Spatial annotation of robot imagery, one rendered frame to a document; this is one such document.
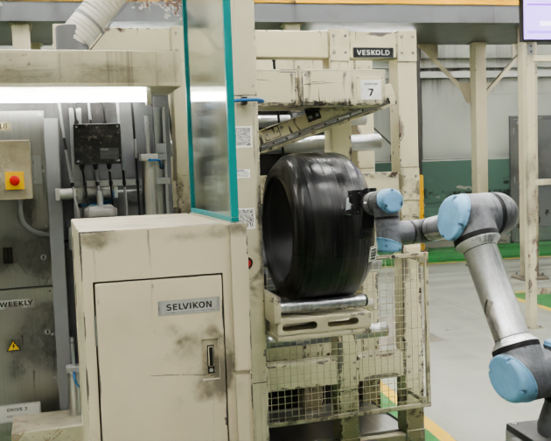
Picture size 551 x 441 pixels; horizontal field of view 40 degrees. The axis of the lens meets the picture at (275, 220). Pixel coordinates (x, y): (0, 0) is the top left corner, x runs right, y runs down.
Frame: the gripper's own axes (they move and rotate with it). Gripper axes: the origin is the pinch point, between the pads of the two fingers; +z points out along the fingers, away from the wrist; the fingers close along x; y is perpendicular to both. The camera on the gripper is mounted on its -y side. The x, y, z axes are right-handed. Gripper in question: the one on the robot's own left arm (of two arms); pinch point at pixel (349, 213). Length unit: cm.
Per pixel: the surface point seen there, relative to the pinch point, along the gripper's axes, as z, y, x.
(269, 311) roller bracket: 16.7, -32.6, 25.9
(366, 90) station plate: 41, 51, -27
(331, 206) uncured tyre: 1.5, 2.7, 5.7
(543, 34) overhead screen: 273, 144, -286
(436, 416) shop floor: 138, -109, -100
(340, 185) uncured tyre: 4.4, 10.3, 0.9
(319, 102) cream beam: 41, 46, -7
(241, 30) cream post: 13, 67, 31
